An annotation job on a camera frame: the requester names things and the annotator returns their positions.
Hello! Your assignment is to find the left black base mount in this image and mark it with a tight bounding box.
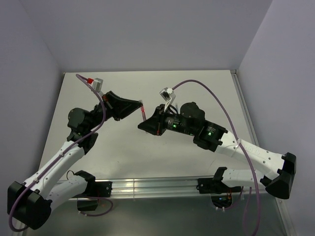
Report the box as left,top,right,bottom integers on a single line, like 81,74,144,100
93,181,112,198

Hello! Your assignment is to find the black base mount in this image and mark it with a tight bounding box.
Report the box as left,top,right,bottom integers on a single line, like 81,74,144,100
196,177,216,194
93,181,112,198

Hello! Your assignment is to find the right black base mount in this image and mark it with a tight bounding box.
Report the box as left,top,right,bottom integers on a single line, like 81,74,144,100
196,177,216,194

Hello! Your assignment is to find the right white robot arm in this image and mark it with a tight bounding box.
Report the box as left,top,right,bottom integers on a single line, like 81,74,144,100
138,102,296,200

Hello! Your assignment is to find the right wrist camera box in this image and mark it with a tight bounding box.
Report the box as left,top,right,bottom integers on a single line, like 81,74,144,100
159,88,176,112

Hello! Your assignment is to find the red pen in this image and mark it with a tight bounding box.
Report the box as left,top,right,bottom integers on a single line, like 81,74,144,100
140,106,146,121

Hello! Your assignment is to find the aluminium rail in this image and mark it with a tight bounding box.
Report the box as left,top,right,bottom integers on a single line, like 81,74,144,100
93,176,283,200

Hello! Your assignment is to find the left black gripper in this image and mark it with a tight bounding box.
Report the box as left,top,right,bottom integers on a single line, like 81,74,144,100
86,91,142,131

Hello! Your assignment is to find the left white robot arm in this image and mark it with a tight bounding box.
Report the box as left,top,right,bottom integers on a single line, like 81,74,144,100
7,91,143,232

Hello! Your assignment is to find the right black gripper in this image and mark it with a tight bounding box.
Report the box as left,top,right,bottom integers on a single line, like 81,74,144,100
138,103,196,135

